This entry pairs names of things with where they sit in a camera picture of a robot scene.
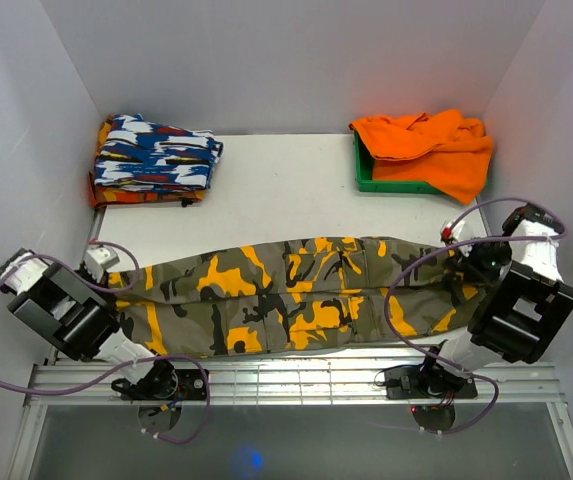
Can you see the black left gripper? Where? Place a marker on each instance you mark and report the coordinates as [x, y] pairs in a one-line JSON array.
[[104, 278]]

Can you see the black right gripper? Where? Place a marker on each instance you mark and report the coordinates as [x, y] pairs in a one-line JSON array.
[[472, 271]]

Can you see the olive yellow camouflage trousers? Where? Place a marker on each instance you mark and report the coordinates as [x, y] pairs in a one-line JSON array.
[[294, 295]]

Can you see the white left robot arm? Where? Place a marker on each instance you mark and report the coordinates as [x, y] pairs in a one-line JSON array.
[[64, 309]]

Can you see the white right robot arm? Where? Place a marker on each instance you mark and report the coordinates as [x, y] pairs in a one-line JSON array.
[[524, 307]]

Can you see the orange camouflage folded trousers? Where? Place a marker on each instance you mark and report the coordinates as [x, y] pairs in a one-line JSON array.
[[131, 196]]

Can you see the blue white camouflage folded trousers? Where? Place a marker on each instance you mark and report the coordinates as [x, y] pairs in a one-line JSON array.
[[156, 155]]

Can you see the orange crumpled cloth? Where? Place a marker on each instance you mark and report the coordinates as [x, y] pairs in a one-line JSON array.
[[447, 124]]

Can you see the green plastic bin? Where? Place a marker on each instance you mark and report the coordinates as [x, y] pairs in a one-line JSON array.
[[366, 167]]

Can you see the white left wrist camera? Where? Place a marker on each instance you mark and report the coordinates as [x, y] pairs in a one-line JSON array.
[[98, 260]]

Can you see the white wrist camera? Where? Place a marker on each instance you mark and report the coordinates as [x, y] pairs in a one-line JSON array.
[[456, 231], [98, 260]]

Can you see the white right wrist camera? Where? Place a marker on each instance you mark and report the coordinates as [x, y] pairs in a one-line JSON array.
[[456, 231]]

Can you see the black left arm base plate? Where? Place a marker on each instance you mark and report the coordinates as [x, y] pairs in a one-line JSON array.
[[191, 385]]

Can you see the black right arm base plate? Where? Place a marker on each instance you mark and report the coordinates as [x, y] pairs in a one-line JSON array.
[[407, 382]]

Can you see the aluminium rail frame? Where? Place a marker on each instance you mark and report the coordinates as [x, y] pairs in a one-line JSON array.
[[334, 378]]

